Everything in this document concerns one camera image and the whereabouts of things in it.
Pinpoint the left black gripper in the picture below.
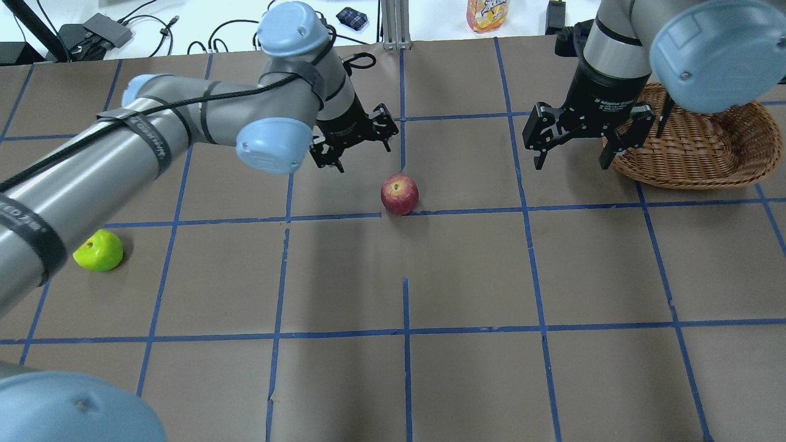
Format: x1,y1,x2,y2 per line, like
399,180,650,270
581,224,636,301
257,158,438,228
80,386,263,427
313,103,399,174

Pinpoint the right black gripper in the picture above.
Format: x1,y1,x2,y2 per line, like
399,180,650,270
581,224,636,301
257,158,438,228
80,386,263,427
523,71,656,171

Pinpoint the red yellow apple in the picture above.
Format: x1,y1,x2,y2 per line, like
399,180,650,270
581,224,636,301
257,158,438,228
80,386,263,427
381,173,420,216

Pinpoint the green apple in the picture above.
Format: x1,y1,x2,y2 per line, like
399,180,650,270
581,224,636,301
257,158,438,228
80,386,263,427
71,229,125,272

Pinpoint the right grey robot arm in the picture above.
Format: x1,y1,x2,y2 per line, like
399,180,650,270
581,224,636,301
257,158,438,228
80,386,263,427
522,1,785,170

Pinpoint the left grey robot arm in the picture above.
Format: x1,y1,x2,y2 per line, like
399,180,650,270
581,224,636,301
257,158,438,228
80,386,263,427
1,2,399,314

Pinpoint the wicker basket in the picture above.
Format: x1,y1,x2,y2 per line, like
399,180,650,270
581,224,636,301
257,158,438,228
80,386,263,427
612,101,784,190

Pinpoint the dark checkered pouch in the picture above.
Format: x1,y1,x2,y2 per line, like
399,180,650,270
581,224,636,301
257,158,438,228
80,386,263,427
336,7,370,31

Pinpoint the black power adapter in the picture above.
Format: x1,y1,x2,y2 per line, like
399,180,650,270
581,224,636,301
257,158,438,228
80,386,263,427
544,0,566,34

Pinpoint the orange juice bottle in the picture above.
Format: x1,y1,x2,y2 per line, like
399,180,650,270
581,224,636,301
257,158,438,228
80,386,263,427
465,0,509,34

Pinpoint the grey box device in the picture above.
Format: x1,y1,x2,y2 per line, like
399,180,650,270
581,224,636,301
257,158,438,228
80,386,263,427
82,12,133,50

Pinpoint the aluminium frame post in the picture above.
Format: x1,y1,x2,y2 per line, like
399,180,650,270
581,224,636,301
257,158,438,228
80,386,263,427
379,0,412,50

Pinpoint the black cable bundle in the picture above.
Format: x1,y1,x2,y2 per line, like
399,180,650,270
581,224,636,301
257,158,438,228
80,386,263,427
187,0,289,55

